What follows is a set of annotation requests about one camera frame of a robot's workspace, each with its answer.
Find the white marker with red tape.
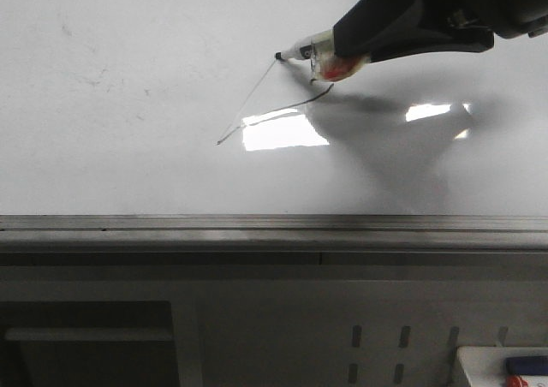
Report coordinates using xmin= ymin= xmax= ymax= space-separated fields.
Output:
xmin=275 ymin=29 xmax=371 ymax=82

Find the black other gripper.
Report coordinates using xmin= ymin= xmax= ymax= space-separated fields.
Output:
xmin=333 ymin=0 xmax=547 ymax=63

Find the white plastic marker tray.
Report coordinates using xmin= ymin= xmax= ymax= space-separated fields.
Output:
xmin=452 ymin=346 xmax=547 ymax=386

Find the white whiteboard with aluminium frame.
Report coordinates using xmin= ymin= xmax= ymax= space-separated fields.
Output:
xmin=1 ymin=0 xmax=547 ymax=247

